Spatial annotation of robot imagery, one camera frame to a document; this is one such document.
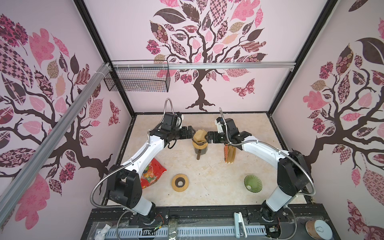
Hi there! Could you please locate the wooden ring dripper holder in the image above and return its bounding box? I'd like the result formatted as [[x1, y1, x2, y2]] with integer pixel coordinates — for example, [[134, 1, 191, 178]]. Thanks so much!
[[193, 141, 208, 150]]

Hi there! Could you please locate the brown paper coffee filter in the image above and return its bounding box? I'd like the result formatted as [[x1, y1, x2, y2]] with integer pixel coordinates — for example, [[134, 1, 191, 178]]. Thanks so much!
[[193, 130, 207, 142]]

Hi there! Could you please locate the orange coffee filter pack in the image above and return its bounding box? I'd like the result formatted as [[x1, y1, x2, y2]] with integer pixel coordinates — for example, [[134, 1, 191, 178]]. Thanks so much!
[[224, 145, 237, 164]]

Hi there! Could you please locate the green ribbed glass dripper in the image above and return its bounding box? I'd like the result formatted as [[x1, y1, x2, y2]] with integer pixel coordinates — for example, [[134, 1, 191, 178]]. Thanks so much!
[[244, 175, 263, 193]]

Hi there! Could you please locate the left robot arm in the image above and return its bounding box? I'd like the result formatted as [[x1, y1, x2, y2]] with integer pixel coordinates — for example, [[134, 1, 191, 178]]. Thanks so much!
[[106, 112, 192, 216]]

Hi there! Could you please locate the red snack bag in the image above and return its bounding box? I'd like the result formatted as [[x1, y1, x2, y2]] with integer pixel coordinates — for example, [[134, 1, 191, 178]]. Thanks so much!
[[140, 158, 167, 189]]

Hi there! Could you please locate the white stapler tool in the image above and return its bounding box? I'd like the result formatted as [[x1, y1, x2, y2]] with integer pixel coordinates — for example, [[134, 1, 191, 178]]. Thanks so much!
[[234, 212, 248, 239]]

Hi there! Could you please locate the brown tape roll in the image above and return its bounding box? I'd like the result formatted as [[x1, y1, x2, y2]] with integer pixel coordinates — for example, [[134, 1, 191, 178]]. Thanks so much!
[[305, 220, 333, 240]]

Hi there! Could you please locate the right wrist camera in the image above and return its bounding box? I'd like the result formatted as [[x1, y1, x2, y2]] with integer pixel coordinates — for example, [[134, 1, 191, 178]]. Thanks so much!
[[215, 117, 224, 134]]

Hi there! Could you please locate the black wire basket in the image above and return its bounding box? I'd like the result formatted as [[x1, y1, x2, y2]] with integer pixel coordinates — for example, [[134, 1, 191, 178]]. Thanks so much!
[[104, 60, 171, 93]]

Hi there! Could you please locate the aluminium rail back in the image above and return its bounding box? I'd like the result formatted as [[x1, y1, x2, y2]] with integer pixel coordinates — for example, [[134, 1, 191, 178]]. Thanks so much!
[[113, 62, 296, 70]]

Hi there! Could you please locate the aluminium rail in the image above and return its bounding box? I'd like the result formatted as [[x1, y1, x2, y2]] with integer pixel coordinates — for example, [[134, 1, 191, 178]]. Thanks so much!
[[113, 62, 296, 70], [1, 63, 111, 224]]

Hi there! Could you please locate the aluminium rail left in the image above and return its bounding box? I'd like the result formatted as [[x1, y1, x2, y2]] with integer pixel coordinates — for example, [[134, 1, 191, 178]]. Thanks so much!
[[1, 63, 111, 224]]

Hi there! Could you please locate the white slotted cable duct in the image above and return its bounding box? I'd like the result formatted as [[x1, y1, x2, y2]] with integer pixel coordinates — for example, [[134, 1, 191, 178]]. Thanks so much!
[[119, 226, 267, 240]]

